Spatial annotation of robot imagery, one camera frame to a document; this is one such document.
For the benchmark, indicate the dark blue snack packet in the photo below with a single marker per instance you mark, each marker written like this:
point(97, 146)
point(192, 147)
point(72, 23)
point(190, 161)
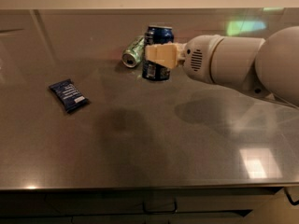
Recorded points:
point(69, 95)

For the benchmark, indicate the blue pepsi can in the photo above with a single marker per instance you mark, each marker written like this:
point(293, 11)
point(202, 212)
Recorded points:
point(155, 49)

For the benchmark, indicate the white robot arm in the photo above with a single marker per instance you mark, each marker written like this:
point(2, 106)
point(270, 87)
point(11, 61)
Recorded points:
point(265, 69)

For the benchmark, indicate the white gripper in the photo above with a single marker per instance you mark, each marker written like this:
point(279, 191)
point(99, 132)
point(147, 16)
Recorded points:
point(198, 59)

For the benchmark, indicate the green soda can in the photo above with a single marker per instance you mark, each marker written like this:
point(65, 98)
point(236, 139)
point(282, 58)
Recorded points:
point(132, 56)

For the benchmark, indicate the black drawer handle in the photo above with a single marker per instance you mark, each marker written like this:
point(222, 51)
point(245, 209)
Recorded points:
point(160, 206)

